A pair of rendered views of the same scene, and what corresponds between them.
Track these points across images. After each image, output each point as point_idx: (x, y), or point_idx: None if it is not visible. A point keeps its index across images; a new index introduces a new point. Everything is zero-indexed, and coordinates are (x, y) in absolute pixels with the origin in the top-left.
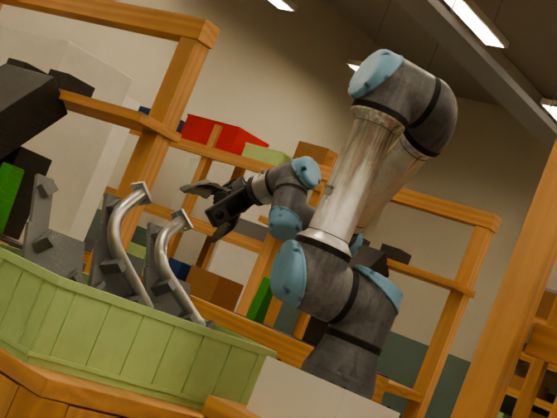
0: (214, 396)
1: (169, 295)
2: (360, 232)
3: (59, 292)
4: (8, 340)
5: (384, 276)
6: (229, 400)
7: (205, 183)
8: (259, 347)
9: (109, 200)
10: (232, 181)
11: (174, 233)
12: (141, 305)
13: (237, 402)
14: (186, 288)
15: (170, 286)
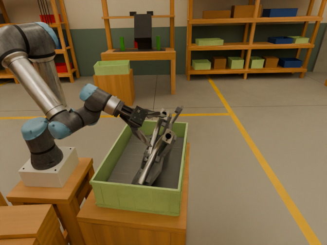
0: (90, 159)
1: (155, 166)
2: (49, 123)
3: None
4: None
5: (30, 119)
6: (86, 162)
7: (149, 110)
8: (95, 172)
9: (169, 115)
10: (143, 110)
11: (161, 138)
12: (119, 134)
13: (85, 166)
14: (157, 170)
15: (147, 155)
